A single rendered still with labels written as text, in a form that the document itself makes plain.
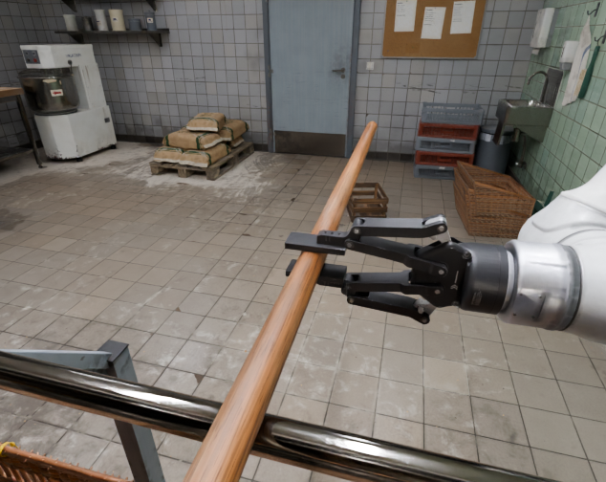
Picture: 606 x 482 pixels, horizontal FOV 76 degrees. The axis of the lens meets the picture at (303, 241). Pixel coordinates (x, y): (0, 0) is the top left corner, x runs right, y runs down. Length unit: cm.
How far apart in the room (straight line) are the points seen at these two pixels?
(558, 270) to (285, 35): 493
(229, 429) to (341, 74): 491
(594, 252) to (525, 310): 9
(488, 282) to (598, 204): 21
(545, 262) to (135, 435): 73
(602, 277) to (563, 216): 15
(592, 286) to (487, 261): 9
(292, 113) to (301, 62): 61
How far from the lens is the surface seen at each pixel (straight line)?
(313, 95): 517
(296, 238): 46
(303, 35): 516
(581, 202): 60
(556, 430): 204
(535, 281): 44
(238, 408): 28
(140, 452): 91
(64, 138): 568
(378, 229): 42
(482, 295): 43
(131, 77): 631
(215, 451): 27
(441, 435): 184
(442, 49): 501
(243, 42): 544
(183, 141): 463
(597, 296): 45
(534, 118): 402
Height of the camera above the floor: 142
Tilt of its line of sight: 28 degrees down
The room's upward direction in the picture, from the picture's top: straight up
